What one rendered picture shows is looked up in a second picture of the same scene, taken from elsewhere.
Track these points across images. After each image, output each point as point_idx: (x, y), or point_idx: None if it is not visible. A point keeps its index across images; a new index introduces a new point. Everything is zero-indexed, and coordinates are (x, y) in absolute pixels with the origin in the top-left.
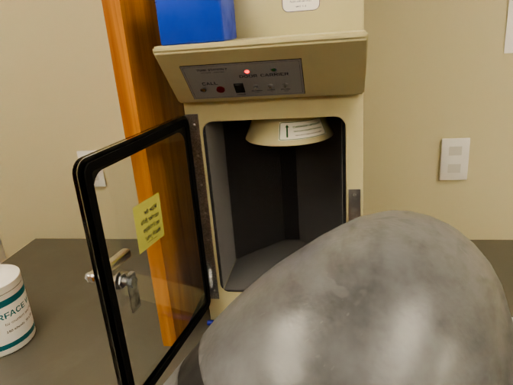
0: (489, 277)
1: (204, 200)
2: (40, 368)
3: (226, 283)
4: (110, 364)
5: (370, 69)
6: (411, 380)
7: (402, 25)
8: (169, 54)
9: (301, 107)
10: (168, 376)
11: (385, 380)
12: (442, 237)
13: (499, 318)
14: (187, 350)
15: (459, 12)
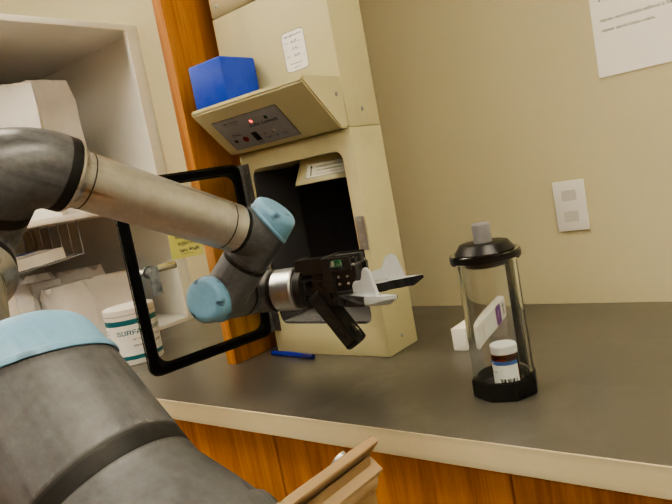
0: (29, 138)
1: None
2: (144, 371)
3: (290, 318)
4: (185, 371)
5: (467, 117)
6: None
7: (489, 68)
8: (199, 115)
9: (310, 147)
10: (213, 377)
11: None
12: (25, 128)
13: (12, 144)
14: (241, 366)
15: (543, 44)
